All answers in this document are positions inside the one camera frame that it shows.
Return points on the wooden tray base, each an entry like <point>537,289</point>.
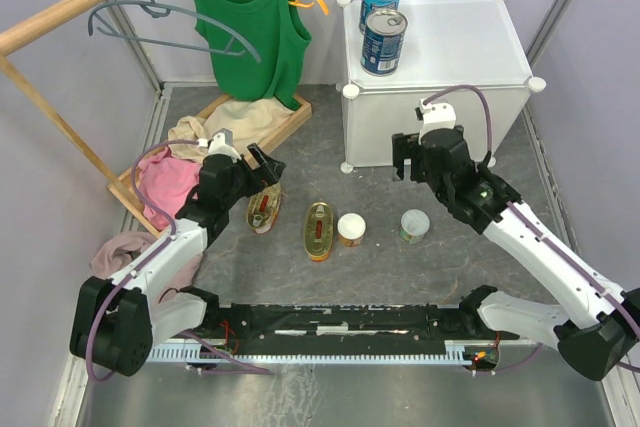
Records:
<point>129,179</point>

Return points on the small cup white lid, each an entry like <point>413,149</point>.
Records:
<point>351,229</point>

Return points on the wooden clothes rack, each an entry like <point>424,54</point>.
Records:
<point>95,83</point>

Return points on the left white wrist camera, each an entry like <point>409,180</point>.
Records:
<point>220,144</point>

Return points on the dark blue tin can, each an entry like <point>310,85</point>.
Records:
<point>383,40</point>

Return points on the beige cloth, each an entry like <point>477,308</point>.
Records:
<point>249,122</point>

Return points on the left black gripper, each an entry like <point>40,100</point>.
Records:
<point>270,169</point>

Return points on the white plastic cube cabinet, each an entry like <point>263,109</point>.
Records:
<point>447,43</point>

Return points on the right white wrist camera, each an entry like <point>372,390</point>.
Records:
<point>435,116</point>

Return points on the white slotted cable duct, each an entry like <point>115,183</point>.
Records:
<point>192,352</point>

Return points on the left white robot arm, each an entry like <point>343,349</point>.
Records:
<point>120,319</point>

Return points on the pink cloth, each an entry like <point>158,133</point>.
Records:
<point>165,181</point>

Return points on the mauve cloth on floor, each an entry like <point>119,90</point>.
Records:
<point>125,247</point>

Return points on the green tank top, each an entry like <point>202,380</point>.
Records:
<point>277,33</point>

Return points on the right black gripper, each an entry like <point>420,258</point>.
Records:
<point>406,147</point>

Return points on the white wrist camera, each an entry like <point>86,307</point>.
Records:
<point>435,116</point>
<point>220,144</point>

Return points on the oval sardine tin centre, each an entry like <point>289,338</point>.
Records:
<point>318,231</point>

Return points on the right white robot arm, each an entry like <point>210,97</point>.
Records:
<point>594,322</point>

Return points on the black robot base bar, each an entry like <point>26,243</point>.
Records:
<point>345,329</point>

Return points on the oval sardine tin left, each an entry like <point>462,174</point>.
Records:
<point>263,209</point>

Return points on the oval sardine tin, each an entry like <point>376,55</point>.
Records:
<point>263,209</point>
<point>318,231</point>

